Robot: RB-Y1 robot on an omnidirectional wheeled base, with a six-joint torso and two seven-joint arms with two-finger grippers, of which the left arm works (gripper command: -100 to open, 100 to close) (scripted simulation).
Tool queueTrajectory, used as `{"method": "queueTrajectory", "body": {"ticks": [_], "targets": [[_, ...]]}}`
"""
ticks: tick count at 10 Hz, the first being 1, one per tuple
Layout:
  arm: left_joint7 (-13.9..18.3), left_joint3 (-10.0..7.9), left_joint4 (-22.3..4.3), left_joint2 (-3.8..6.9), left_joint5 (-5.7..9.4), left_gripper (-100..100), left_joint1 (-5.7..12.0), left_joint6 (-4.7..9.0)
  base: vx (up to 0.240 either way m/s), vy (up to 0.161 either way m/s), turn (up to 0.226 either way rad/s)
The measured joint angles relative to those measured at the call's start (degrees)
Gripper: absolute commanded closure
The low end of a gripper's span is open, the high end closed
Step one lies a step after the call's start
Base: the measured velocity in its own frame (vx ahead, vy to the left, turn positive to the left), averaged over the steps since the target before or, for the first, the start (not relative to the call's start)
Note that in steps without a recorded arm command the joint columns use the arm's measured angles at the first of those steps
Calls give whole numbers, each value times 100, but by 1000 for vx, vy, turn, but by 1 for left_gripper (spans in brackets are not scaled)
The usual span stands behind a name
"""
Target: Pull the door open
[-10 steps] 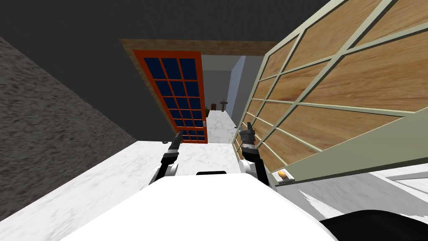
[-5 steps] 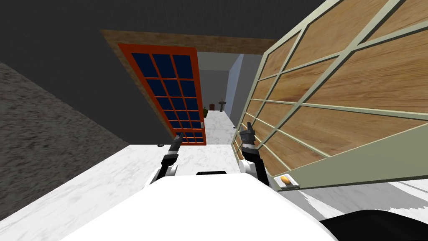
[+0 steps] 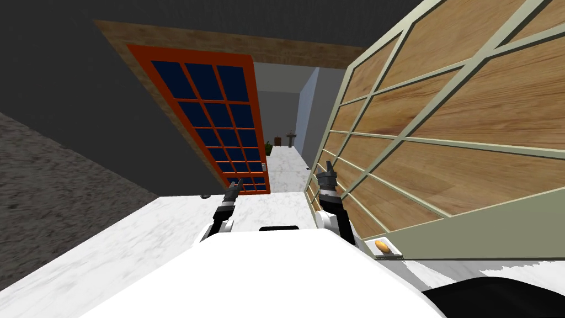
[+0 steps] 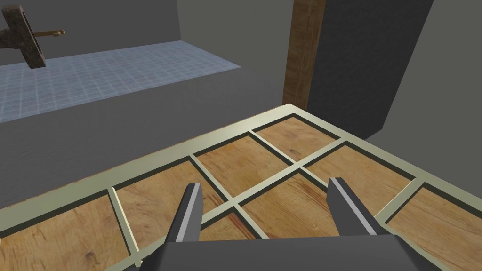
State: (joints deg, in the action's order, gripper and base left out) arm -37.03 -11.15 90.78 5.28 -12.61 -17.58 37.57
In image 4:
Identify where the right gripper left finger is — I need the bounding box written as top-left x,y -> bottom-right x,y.
166,183 -> 204,243

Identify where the brown door handle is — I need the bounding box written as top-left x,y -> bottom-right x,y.
0,5 -> 66,70

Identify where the wooden panelled door leaf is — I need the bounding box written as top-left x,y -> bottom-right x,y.
0,103 -> 482,271

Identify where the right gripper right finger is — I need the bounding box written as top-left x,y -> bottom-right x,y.
326,177 -> 391,237

